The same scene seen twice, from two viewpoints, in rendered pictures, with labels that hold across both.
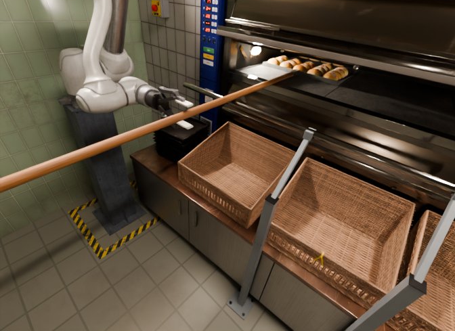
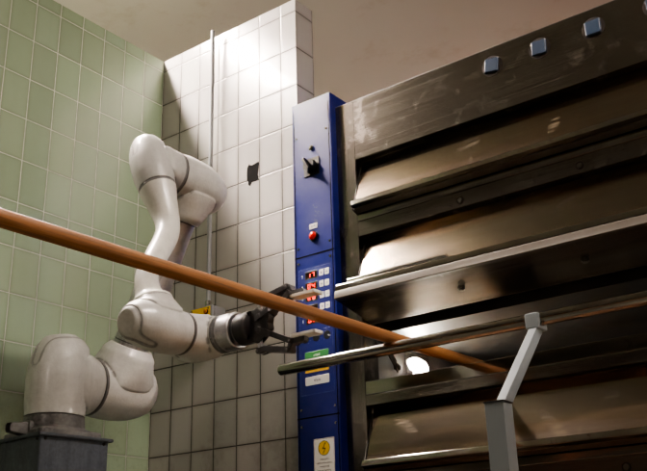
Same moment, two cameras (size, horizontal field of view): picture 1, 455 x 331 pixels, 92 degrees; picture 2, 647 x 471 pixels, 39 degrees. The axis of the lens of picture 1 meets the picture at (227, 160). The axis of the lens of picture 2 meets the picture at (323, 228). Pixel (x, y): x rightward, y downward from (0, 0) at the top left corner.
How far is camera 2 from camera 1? 1.49 m
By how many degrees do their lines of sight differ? 57
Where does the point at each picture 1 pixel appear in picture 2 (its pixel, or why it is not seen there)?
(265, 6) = (415, 248)
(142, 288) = not seen: outside the picture
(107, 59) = (120, 356)
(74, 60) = (69, 344)
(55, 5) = (17, 316)
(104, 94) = (167, 307)
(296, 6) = (465, 231)
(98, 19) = (164, 236)
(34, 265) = not seen: outside the picture
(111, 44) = not seen: hidden behind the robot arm
